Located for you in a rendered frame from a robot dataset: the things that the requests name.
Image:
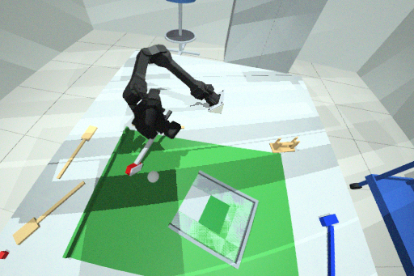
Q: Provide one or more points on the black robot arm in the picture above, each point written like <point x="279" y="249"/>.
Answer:
<point x="147" y="110"/>

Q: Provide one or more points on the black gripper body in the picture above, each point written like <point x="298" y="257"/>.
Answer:
<point x="172" y="129"/>

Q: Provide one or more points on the small red block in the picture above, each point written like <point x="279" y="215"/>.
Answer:
<point x="3" y="254"/>

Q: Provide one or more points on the blue golf putter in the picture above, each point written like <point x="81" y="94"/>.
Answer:
<point x="328" y="221"/>

